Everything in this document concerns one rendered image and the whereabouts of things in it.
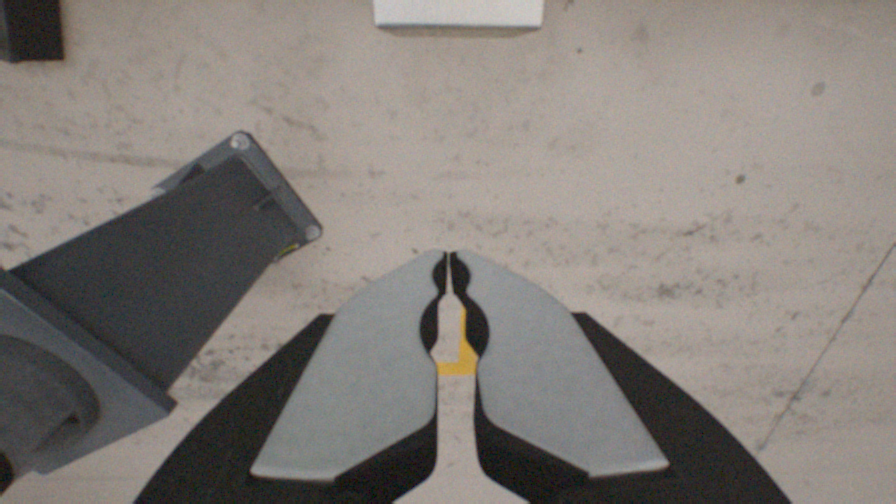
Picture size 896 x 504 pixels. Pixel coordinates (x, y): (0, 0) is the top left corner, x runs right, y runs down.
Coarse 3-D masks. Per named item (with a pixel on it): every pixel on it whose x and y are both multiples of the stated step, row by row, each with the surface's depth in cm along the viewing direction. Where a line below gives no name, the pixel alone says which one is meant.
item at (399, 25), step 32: (384, 0) 6; (416, 0) 6; (448, 0) 6; (480, 0) 6; (512, 0) 6; (544, 0) 6; (416, 32) 7; (448, 32) 7; (480, 32) 7; (512, 32) 7
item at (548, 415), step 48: (480, 288) 10; (528, 288) 10; (480, 336) 9; (528, 336) 8; (576, 336) 8; (480, 384) 7; (528, 384) 7; (576, 384) 7; (480, 432) 7; (528, 432) 6; (576, 432) 6; (624, 432) 6; (528, 480) 6; (576, 480) 6
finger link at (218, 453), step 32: (320, 320) 9; (288, 352) 8; (256, 384) 7; (288, 384) 7; (224, 416) 6; (256, 416) 6; (192, 448) 6; (224, 448) 6; (256, 448) 6; (160, 480) 5; (192, 480) 5; (224, 480) 5; (256, 480) 5
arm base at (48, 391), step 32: (0, 352) 40; (32, 352) 42; (0, 384) 39; (32, 384) 41; (64, 384) 43; (0, 416) 38; (32, 416) 40; (64, 416) 43; (96, 416) 47; (0, 448) 38; (32, 448) 41; (64, 448) 45; (0, 480) 38
